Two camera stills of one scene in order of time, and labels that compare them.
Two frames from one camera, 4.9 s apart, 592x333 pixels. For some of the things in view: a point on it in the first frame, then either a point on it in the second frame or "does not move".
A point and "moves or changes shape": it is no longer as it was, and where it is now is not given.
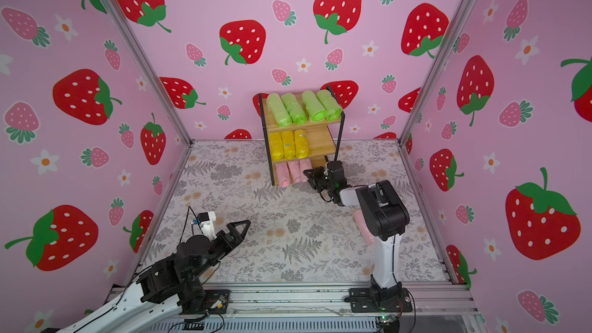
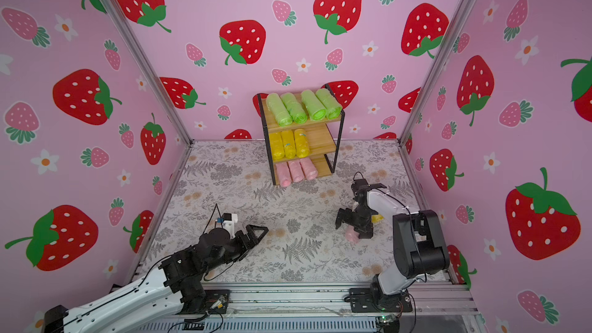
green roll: (279, 109) does not move
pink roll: (294, 169) does not move
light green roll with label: (295, 110) does not move
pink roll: (367, 234) moves or changes shape
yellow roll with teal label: (301, 143) does not move
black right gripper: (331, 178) -> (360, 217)
